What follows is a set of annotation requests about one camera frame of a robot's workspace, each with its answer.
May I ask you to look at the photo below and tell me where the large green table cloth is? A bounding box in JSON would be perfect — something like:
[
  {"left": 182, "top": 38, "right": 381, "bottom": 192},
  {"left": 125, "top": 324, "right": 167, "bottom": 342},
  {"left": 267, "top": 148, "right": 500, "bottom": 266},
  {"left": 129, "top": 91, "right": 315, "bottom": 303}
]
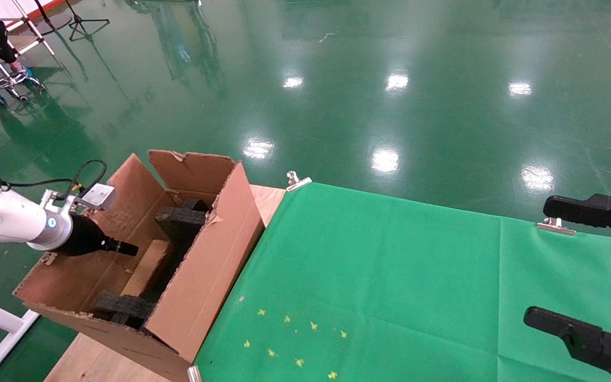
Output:
[{"left": 193, "top": 182, "right": 611, "bottom": 382}]

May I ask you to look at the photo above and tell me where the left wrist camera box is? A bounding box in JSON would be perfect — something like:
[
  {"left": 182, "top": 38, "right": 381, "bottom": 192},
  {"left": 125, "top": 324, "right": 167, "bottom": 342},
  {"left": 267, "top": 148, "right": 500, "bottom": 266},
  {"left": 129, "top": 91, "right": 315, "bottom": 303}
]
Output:
[{"left": 39, "top": 183, "right": 117, "bottom": 214}]

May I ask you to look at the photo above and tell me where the small black foam block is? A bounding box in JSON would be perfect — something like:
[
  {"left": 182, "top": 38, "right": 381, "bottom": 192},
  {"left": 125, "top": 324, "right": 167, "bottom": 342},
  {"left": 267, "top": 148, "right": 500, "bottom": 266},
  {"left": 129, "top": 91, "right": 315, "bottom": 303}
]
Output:
[{"left": 180, "top": 197, "right": 212, "bottom": 214}]

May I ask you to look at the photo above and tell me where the metal swivel stool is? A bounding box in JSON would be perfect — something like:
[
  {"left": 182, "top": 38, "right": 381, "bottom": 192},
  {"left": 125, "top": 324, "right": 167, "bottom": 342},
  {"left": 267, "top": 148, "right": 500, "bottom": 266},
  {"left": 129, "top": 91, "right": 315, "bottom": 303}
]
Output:
[{"left": 0, "top": 52, "right": 47, "bottom": 103}]

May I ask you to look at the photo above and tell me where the large open cardboard carton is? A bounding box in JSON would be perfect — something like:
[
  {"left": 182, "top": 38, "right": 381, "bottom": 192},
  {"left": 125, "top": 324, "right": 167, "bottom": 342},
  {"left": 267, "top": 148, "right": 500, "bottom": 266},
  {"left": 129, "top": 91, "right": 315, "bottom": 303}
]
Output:
[{"left": 13, "top": 150, "right": 265, "bottom": 382}]

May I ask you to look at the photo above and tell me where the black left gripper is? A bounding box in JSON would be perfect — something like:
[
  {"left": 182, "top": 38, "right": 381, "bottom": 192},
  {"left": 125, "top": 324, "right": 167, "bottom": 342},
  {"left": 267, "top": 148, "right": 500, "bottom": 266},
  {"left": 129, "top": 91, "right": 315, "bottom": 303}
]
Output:
[{"left": 55, "top": 213, "right": 139, "bottom": 257}]

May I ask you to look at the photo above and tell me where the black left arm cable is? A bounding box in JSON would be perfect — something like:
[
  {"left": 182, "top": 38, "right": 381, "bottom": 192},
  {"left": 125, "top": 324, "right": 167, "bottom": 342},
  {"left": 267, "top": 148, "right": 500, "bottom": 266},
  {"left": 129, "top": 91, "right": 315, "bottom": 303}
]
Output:
[{"left": 0, "top": 159, "right": 108, "bottom": 196}]

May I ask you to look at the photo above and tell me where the black tripod microphone stand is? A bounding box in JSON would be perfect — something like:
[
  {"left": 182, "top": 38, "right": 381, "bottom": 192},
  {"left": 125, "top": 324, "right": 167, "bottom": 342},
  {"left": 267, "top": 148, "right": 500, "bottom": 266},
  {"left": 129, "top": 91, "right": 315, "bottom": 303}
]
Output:
[{"left": 34, "top": 0, "right": 111, "bottom": 42}]

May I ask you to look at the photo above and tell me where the flat black foam block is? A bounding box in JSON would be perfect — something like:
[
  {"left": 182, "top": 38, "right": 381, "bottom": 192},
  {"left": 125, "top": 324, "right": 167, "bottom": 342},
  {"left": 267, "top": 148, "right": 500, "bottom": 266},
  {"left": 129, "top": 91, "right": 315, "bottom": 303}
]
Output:
[{"left": 92, "top": 290, "right": 156, "bottom": 328}]

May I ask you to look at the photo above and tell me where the white work desk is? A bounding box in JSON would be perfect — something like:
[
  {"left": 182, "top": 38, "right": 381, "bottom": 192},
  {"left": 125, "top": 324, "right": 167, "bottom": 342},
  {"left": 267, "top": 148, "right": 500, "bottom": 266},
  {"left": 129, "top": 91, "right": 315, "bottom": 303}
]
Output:
[{"left": 0, "top": 0, "right": 58, "bottom": 57}]

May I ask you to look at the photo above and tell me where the large black foam block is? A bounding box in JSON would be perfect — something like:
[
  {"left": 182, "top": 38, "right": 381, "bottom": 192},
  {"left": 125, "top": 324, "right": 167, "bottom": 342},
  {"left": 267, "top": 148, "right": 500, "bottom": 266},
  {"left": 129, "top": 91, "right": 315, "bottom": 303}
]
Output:
[{"left": 155, "top": 206, "right": 210, "bottom": 251}]

